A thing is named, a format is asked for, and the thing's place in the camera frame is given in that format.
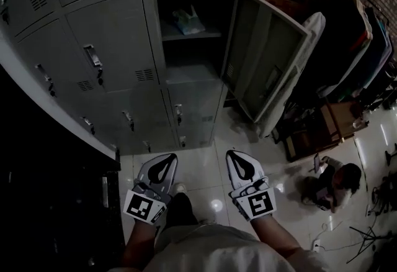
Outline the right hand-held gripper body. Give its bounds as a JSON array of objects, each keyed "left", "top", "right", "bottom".
[{"left": 228, "top": 176, "right": 278, "bottom": 222}]

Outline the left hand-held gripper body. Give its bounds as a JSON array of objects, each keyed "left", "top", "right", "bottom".
[{"left": 123, "top": 182, "right": 172, "bottom": 227}]

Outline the grey metal locker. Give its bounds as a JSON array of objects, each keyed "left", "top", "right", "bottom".
[{"left": 0, "top": 0, "right": 260, "bottom": 157}]

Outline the translucent plastic bag item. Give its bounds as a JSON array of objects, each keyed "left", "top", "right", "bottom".
[{"left": 172, "top": 4, "right": 207, "bottom": 37}]

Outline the person's left forearm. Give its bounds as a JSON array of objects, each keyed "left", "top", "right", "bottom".
[{"left": 122, "top": 220, "right": 163, "bottom": 272}]

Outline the person's right forearm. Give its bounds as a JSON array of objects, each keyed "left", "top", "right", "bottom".
[{"left": 250, "top": 214, "right": 313, "bottom": 265}]

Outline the open grey locker door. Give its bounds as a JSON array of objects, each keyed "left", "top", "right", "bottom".
[{"left": 219, "top": 0, "right": 313, "bottom": 124}]

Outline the person's light shoe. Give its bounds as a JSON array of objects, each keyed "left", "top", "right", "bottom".
[{"left": 171, "top": 182, "right": 189, "bottom": 196}]

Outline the person's dark trouser leg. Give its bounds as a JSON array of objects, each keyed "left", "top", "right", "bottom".
[{"left": 166, "top": 192, "right": 200, "bottom": 230}]

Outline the person's white shirt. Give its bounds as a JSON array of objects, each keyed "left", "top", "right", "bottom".
[{"left": 107, "top": 223, "right": 331, "bottom": 272}]

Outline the wooden crate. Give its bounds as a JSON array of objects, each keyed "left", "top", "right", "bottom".
[{"left": 283, "top": 101, "right": 360, "bottom": 163}]

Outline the black cabinet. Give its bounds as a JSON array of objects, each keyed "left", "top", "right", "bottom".
[{"left": 0, "top": 64, "right": 122, "bottom": 272}]

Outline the folded ironing board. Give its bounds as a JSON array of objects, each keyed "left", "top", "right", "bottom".
[{"left": 256, "top": 11, "right": 327, "bottom": 139}]

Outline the black folded tripod stand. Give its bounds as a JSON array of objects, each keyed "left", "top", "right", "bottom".
[{"left": 349, "top": 225, "right": 397, "bottom": 255}]

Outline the clothes rack with garments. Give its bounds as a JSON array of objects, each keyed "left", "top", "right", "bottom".
[{"left": 316, "top": 0, "right": 397, "bottom": 110}]

